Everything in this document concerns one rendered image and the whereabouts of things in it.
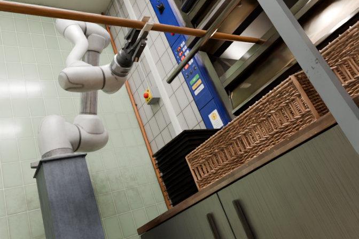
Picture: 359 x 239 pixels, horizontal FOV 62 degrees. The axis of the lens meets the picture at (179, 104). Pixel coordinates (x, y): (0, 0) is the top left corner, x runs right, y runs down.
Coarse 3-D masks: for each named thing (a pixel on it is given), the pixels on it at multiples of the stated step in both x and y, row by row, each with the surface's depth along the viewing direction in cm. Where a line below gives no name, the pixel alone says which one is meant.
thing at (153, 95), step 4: (148, 88) 218; (152, 88) 219; (156, 88) 221; (144, 92) 222; (148, 92) 218; (152, 92) 217; (156, 92) 219; (148, 96) 218; (152, 96) 215; (156, 96) 217; (148, 100) 219; (152, 100) 218; (156, 100) 220; (148, 104) 221; (152, 104) 223
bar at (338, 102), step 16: (240, 0) 113; (272, 0) 75; (224, 16) 119; (272, 16) 75; (288, 16) 73; (208, 32) 125; (288, 32) 72; (304, 32) 72; (192, 48) 134; (304, 48) 69; (304, 64) 69; (320, 64) 66; (320, 80) 66; (336, 80) 66; (320, 96) 66; (336, 96) 64; (336, 112) 64; (352, 112) 61; (352, 128) 61; (352, 144) 62
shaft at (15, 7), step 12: (0, 0) 83; (12, 12) 86; (24, 12) 87; (36, 12) 88; (48, 12) 90; (60, 12) 92; (72, 12) 95; (108, 24) 103; (120, 24) 105; (132, 24) 108; (144, 24) 111; (156, 24) 115; (216, 36) 135; (228, 36) 139; (240, 36) 145
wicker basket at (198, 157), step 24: (264, 96) 90; (288, 96) 85; (312, 96) 83; (240, 120) 98; (264, 120) 91; (288, 120) 132; (312, 120) 80; (216, 144) 106; (240, 144) 98; (264, 144) 91; (192, 168) 116; (216, 168) 124
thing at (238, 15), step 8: (224, 0) 148; (248, 0) 151; (256, 0) 152; (216, 8) 152; (224, 8) 152; (240, 8) 155; (248, 8) 156; (208, 16) 157; (216, 16) 155; (232, 16) 158; (240, 16) 160; (208, 24) 159; (224, 24) 162; (232, 24) 163; (224, 32) 168; (232, 32) 169; (192, 40) 167; (208, 40) 170; (216, 40) 172; (224, 40) 173; (208, 48) 176; (216, 48) 178
